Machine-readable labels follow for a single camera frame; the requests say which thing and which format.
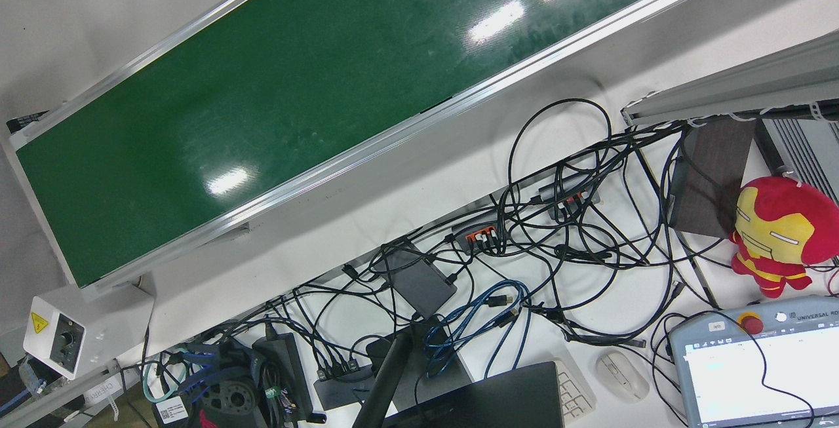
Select USB hub with orange ports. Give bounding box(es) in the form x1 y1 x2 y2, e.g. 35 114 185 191
450 211 513 254

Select flat black box device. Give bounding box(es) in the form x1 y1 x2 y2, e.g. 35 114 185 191
368 239 458 320

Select grey USB hub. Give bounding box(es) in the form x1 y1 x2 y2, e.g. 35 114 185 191
537 174 603 220

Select green conveyor belt aluminium rails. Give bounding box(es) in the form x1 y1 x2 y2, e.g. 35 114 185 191
5 0 775 293

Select black monitor stand pole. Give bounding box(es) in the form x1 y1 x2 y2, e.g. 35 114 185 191
352 328 416 428

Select black USB hub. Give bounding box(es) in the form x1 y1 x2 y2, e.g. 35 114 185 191
313 361 376 410

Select black monitor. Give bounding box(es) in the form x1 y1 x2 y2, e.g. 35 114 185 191
382 360 566 428

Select black power adapter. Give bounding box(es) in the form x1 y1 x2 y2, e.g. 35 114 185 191
252 332 315 417

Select white keyboard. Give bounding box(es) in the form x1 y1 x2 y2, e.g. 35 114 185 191
553 357 598 425

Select white computer mouse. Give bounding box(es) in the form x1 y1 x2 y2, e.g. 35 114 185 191
595 350 650 403

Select black red device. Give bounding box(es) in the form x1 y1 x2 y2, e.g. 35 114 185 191
195 378 267 428

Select dark brown panel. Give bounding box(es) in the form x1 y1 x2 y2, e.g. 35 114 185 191
668 116 758 240

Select white QR label tag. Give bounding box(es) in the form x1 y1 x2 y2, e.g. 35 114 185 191
153 396 191 424

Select aluminium profile bar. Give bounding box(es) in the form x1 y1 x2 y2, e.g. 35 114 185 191
621 28 839 128

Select white conveyor control box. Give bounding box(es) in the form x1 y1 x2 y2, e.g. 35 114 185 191
23 283 155 380

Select red yellow Iron Man plush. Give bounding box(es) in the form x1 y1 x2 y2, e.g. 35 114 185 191
729 176 839 300

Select grey robot teach pendant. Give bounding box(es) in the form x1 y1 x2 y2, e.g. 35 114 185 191
668 294 839 428

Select grey ribbed metal device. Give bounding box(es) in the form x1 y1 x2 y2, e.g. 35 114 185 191
752 116 839 204

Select blue cable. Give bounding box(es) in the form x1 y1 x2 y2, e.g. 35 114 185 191
424 279 533 378

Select black looped cable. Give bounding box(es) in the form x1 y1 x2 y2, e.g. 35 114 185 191
507 98 614 220

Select teal cable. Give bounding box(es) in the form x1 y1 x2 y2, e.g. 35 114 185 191
142 359 192 404

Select black teach pendant cable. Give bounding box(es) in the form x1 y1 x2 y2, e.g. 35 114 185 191
650 310 815 428

